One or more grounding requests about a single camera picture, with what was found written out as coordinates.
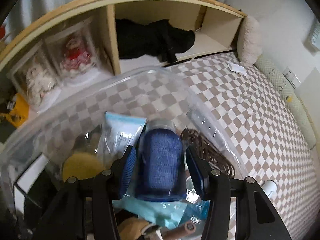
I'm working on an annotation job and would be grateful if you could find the checkered bedsheet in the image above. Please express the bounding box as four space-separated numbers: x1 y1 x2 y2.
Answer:
37 51 320 240

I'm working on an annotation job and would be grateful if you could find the light blue sachet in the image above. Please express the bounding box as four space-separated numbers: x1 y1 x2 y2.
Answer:
185 197 210 225

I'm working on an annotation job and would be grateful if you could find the green bolster pillow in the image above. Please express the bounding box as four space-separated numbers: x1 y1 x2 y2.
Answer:
255 57 318 150

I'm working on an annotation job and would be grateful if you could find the fluffy white pillow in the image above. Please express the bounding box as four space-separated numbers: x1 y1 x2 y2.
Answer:
237 15 263 67

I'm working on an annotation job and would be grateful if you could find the white wall socket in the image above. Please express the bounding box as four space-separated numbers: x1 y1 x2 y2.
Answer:
282 67 302 89

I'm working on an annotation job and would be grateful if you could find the white plush toy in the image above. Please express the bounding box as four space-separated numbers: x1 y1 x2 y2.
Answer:
25 64 58 105

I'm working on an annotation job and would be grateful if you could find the dark blue bottle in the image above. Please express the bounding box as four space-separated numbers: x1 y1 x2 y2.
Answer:
135 120 187 202

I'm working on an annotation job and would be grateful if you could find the white headboard panel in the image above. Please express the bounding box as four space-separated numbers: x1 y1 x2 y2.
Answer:
295 70 320 140

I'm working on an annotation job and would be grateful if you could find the clear plastic storage bin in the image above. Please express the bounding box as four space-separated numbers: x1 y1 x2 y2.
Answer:
0 66 248 240

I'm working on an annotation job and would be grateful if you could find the light blue plastic packet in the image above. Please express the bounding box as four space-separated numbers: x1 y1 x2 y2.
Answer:
96 112 147 164

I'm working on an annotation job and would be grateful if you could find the hanging white paper bag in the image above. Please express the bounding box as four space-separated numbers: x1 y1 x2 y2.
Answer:
309 17 320 53

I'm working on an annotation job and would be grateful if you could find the red dressed doll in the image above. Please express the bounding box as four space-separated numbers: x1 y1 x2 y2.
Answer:
60 34 97 77

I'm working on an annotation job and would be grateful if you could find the yellow box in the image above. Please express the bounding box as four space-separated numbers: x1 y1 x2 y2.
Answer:
5 92 30 128

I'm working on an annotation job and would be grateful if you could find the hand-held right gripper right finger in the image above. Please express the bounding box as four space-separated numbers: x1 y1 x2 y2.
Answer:
185 145 293 240

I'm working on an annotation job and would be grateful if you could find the black garment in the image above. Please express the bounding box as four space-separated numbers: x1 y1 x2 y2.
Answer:
115 19 196 63

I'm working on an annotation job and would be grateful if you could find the white cylinder device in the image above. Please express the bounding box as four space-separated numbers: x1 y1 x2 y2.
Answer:
262 180 278 197

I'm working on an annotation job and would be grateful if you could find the brown wooden handle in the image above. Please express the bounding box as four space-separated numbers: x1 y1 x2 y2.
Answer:
160 221 197 240

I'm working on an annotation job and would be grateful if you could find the black box white label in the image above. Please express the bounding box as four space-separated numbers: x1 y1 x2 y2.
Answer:
14 152 65 205

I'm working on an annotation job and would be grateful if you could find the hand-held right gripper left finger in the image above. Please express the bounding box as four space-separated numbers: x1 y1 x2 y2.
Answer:
34 145 137 240

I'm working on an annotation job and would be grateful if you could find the dark cable bundle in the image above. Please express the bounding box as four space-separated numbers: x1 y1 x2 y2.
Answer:
180 128 237 179

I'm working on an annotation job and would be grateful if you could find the yellow sponge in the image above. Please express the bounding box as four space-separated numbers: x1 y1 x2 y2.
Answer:
62 152 105 180

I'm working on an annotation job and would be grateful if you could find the teal wet wipes pack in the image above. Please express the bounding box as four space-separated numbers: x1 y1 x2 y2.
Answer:
114 196 188 230

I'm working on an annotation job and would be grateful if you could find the wooden shelf unit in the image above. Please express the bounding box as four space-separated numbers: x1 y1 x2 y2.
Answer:
0 0 247 93

